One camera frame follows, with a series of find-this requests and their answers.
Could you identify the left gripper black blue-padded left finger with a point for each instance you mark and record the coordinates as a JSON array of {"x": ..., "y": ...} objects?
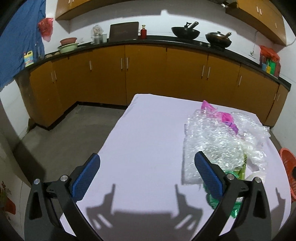
[{"x": 41, "y": 220}]

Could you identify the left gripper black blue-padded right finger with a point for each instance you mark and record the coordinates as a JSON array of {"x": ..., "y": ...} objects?
[{"x": 253, "y": 221}]

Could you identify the pink purple plastic bag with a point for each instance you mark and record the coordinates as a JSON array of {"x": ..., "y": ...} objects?
[{"x": 226, "y": 118}]

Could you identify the white plastic bag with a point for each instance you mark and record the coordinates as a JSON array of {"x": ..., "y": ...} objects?
[{"x": 259, "y": 174}]

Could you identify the red plastic basin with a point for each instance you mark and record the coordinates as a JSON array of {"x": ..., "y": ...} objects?
[{"x": 288, "y": 159}]

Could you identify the clear crumpled plastic bag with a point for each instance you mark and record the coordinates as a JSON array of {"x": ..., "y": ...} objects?
[{"x": 253, "y": 137}]

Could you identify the bubble wrap sheet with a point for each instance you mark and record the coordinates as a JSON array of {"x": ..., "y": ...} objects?
[{"x": 206, "y": 132}]

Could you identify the lower wooden cabinets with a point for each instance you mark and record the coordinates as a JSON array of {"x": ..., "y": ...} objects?
[{"x": 114, "y": 75}]

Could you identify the wooden cabinets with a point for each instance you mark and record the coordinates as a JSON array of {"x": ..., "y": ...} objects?
[
  {"x": 261, "y": 15},
  {"x": 69, "y": 9},
  {"x": 114, "y": 75}
]

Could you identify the yellow detergent bottle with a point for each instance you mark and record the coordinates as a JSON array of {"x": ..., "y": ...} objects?
[{"x": 28, "y": 58}]

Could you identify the red bag covered containers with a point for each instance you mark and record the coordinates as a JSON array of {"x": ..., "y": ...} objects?
[{"x": 269, "y": 61}]

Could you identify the stacked red green bowls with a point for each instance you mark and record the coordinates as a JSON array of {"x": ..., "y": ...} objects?
[{"x": 68, "y": 45}]

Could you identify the black countertop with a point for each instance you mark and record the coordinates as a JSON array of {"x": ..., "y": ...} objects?
[{"x": 166, "y": 41}]

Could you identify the blue hanging cloth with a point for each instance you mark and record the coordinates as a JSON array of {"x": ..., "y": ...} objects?
[{"x": 20, "y": 36}]

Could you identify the clear jar with bag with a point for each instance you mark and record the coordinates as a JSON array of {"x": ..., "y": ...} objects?
[{"x": 97, "y": 35}]

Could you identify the black wok with lid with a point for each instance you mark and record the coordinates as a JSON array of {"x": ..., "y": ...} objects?
[{"x": 218, "y": 39}]

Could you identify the red hanging plastic bag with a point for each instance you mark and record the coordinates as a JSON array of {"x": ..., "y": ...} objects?
[{"x": 46, "y": 28}]

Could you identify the dark cutting board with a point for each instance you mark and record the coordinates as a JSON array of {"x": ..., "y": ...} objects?
[{"x": 123, "y": 31}]

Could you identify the red bottle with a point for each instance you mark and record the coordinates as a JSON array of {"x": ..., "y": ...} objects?
[{"x": 143, "y": 33}]

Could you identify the black wok left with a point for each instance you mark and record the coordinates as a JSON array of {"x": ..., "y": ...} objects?
[{"x": 187, "y": 32}]

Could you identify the upper left wooden cabinets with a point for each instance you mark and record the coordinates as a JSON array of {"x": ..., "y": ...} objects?
[{"x": 69, "y": 9}]

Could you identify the upper right wooden cabinets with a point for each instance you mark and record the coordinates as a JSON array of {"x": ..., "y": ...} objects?
[{"x": 261, "y": 15}]

